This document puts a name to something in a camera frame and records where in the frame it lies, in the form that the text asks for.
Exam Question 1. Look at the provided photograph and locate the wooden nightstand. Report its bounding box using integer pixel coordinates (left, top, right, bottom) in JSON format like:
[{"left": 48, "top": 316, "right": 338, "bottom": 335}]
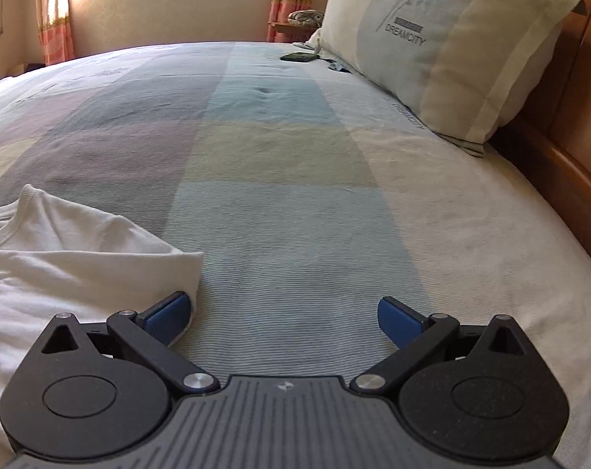
[{"left": 267, "top": 20, "right": 321, "bottom": 45}]

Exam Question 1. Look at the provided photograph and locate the small cream pillow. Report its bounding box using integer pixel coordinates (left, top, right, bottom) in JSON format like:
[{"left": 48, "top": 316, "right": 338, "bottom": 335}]
[{"left": 305, "top": 27, "right": 326, "bottom": 54}]

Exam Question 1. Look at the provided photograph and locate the white printed sweatshirt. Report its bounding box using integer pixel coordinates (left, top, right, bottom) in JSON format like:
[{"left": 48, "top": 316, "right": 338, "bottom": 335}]
[{"left": 0, "top": 184, "right": 205, "bottom": 450}]

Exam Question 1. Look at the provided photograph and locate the grey cloth bundle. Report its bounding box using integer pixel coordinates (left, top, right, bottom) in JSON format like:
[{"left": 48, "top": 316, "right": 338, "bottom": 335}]
[{"left": 288, "top": 10, "right": 326, "bottom": 28}]

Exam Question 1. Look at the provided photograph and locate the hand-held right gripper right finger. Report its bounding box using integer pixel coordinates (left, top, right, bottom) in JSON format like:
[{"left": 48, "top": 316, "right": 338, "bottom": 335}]
[{"left": 350, "top": 296, "right": 546, "bottom": 394}]

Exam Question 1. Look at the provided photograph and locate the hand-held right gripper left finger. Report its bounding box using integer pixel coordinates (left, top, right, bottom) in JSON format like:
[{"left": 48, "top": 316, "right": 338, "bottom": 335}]
[{"left": 24, "top": 290, "right": 219, "bottom": 394}]

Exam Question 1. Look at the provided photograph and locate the wooden bed headboard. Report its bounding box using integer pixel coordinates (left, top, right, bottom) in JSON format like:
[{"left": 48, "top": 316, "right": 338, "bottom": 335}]
[{"left": 432, "top": 0, "right": 591, "bottom": 280}]

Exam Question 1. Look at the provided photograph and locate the pastel patchwork bed sheet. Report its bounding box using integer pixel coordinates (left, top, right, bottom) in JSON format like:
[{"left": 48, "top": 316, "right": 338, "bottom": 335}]
[{"left": 0, "top": 40, "right": 591, "bottom": 469}]

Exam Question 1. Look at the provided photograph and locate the large flower print pillow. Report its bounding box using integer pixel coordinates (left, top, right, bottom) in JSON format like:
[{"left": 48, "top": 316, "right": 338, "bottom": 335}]
[{"left": 320, "top": 0, "right": 589, "bottom": 158}]

